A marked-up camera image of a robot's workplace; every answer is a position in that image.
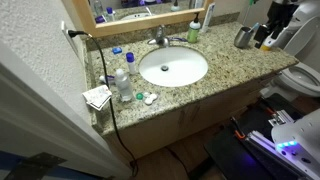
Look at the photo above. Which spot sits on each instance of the chrome sink faucet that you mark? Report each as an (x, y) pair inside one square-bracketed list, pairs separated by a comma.
[(160, 39)]

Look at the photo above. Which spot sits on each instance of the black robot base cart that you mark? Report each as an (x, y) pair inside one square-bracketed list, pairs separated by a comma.
[(245, 149)]

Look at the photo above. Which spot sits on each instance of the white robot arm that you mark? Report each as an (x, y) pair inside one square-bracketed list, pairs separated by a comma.
[(300, 20)]

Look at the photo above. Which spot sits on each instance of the contact lens case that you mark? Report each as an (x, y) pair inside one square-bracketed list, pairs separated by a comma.
[(147, 97)]

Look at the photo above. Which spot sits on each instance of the white oval sink basin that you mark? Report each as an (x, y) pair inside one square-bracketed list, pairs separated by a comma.
[(173, 66)]

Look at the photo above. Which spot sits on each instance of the clear plastic water bottle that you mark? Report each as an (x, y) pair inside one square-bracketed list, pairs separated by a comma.
[(123, 85)]

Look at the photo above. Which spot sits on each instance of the wooden vanity cabinet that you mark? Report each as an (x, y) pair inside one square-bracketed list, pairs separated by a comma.
[(178, 112)]

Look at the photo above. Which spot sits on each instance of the small white bottle blue cap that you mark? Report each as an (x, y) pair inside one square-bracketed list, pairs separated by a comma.
[(131, 63)]

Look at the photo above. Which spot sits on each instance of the small purple tube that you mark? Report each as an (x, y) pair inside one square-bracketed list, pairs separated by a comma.
[(109, 79)]

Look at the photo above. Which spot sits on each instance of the stack of paper cards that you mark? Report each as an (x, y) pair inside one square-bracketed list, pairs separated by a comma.
[(98, 97)]

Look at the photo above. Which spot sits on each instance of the green soap pump bottle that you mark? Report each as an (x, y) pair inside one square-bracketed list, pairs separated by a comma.
[(193, 31)]

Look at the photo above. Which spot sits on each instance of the wood framed mirror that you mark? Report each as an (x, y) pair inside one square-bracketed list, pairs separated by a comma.
[(106, 29)]

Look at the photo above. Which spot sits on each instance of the white toothpaste tube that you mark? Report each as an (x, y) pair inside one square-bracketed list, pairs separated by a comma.
[(207, 19)]

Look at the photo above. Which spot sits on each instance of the steel tumbler cup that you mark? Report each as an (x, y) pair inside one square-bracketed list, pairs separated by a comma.
[(243, 37)]

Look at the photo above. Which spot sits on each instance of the blue toothbrush in cup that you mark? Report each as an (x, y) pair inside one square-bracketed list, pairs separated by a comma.
[(255, 26)]

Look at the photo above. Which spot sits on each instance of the white lotion tube yellow cap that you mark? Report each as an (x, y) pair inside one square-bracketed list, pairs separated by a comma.
[(267, 44)]

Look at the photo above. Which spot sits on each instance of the white door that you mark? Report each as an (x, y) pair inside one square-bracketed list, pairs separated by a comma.
[(54, 78)]

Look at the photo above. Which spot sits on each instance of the white toilet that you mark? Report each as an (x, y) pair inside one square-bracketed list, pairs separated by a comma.
[(300, 79)]

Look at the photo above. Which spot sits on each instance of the white wall outlet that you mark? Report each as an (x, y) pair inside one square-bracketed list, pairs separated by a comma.
[(64, 30)]

